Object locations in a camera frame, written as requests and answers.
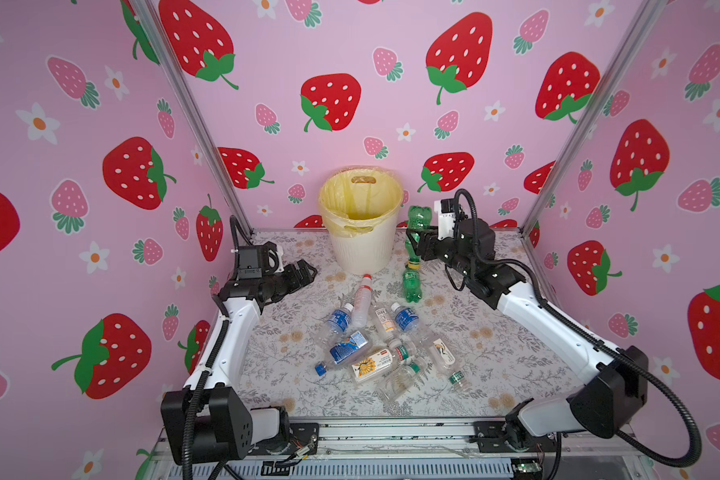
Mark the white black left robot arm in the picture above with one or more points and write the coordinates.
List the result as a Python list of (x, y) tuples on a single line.
[(206, 421)]

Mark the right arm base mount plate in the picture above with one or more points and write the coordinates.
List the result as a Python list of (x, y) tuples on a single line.
[(503, 437)]

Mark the cream plastic waste bin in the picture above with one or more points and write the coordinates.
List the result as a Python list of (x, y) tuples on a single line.
[(365, 254)]

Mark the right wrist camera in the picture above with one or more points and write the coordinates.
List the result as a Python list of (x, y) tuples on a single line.
[(446, 211)]

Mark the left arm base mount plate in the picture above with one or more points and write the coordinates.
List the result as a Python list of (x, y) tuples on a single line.
[(298, 439)]

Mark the clear bottle blue Chinese label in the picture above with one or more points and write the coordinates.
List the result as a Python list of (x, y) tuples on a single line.
[(407, 320)]

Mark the clear bottle orange white label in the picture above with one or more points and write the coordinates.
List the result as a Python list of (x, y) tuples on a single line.
[(384, 323)]

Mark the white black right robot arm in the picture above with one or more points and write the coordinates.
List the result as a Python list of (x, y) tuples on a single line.
[(611, 392)]

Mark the aluminium frame rail front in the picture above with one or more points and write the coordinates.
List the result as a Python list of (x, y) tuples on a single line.
[(433, 448)]

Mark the left aluminium corner post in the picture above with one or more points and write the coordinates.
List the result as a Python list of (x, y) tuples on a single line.
[(191, 44)]

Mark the white bottle red cap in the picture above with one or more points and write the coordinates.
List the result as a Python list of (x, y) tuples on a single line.
[(362, 301)]

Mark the yellow bin liner bag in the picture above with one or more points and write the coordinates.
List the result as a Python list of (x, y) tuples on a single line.
[(357, 200)]

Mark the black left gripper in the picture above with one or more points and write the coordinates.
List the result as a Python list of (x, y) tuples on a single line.
[(304, 279)]

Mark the green cap bottle white label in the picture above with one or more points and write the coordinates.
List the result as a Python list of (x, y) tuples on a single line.
[(446, 361)]

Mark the aluminium corner post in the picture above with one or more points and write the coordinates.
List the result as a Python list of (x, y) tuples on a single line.
[(635, 35), (191, 44)]

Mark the clear bottle green cap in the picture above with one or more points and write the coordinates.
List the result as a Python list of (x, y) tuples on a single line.
[(398, 382)]

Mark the small bottle red green label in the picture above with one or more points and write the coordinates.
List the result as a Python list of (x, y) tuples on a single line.
[(402, 351)]

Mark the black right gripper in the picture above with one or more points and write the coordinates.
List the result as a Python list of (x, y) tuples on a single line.
[(428, 240)]

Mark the right aluminium corner post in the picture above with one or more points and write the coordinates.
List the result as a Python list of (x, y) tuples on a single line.
[(635, 35)]

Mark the sunflower label bottle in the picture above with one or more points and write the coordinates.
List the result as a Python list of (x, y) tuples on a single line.
[(373, 367)]

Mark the green soda bottle yellow cap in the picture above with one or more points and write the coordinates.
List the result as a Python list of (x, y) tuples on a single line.
[(412, 285)]

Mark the blue cap bottle blue label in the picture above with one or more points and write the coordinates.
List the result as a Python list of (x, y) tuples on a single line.
[(344, 352)]

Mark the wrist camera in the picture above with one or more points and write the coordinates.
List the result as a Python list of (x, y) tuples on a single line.
[(446, 211), (258, 261)]

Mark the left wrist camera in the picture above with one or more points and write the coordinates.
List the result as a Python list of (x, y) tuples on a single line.
[(258, 261)]

